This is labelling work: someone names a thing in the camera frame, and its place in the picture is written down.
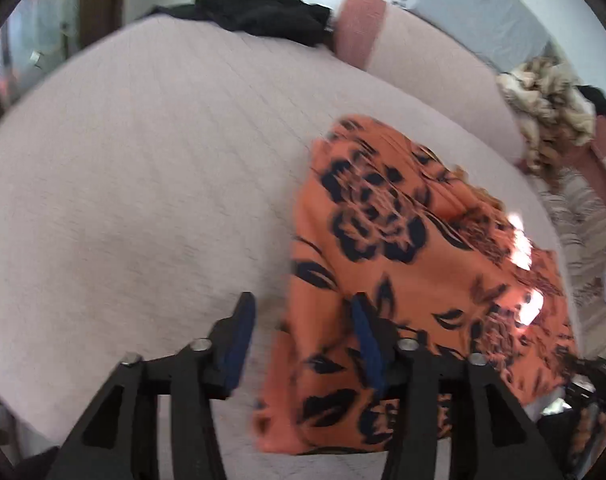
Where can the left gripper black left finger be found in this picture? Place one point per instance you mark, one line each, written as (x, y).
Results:
(117, 435)

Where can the orange black floral garment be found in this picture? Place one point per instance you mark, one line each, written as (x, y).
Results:
(379, 216)

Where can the striped floral quilt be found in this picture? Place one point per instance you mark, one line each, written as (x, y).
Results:
(578, 215)

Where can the pink quilted bed cover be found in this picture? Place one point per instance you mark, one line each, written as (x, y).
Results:
(149, 181)

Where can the brown cream floral blanket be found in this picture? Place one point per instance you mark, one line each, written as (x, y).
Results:
(553, 115)

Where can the black cloth on headboard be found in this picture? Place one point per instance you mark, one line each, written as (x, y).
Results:
(596, 96)

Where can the pink quilted bolster roll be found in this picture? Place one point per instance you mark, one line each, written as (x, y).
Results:
(412, 55)

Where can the grey-blue pillow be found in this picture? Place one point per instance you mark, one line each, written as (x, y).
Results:
(502, 33)

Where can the black crumpled garment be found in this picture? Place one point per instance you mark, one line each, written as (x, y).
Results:
(293, 20)

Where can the stained glass wooden door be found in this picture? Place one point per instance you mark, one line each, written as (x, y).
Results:
(38, 36)

